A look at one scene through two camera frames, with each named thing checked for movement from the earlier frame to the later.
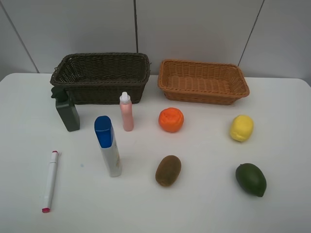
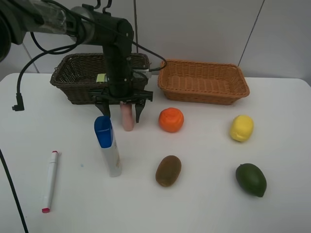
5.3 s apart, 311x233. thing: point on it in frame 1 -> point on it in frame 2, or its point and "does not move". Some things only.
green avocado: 251,179 does not move
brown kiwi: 168,171 does not move
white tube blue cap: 107,140 does not move
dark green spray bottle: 66,108 -> 101,77
